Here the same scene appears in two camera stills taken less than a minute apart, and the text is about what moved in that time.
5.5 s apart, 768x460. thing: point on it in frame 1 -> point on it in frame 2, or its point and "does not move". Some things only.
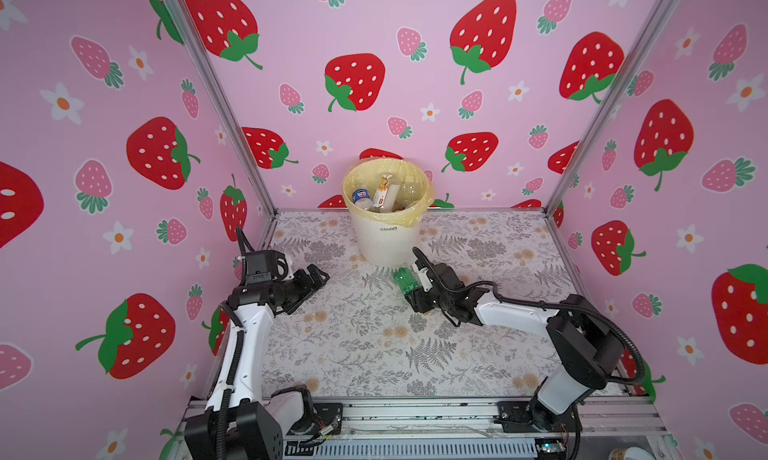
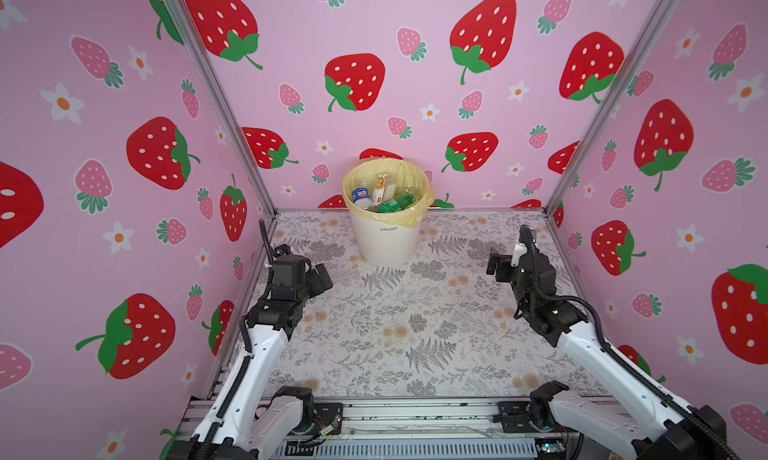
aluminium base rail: x=632 y=429 does not move
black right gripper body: x=426 y=298 -> x=507 y=272
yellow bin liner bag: x=363 y=174 does not move
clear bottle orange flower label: x=381 y=192 does not move
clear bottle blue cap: x=362 y=199 does not move
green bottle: x=405 y=278 -> x=394 y=205
